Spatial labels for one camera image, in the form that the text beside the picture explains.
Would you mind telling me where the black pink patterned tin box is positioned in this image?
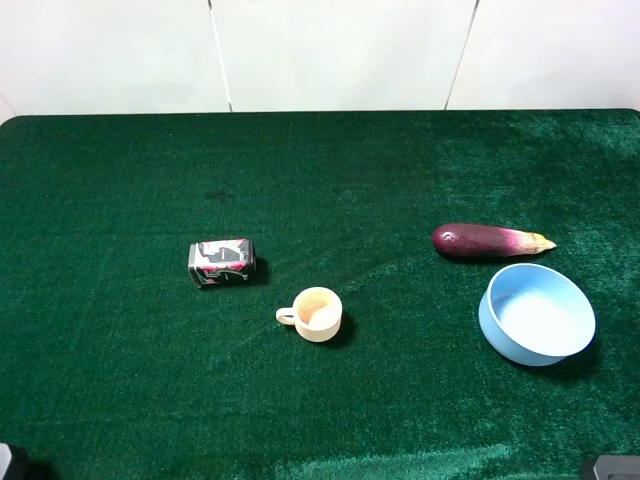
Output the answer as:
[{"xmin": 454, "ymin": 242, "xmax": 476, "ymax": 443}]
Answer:
[{"xmin": 188, "ymin": 238, "xmax": 256, "ymax": 288}]

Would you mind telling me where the light blue bowl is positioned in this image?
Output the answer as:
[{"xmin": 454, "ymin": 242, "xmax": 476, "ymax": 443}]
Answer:
[{"xmin": 478, "ymin": 263, "xmax": 596, "ymax": 367}]

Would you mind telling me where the cream ceramic cup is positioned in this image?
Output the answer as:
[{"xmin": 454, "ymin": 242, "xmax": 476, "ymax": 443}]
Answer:
[{"xmin": 275, "ymin": 287, "xmax": 343, "ymax": 343}]

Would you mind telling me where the green velvet table cloth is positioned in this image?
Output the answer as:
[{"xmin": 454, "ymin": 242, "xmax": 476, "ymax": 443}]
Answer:
[{"xmin": 1, "ymin": 110, "xmax": 639, "ymax": 479}]

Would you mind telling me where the black robot base left corner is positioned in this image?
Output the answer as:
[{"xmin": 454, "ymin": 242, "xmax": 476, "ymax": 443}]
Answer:
[{"xmin": 0, "ymin": 443, "xmax": 30, "ymax": 480}]

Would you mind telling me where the purple eggplant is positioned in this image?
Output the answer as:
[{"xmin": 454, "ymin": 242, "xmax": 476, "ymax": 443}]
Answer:
[{"xmin": 432, "ymin": 223, "xmax": 557, "ymax": 258}]

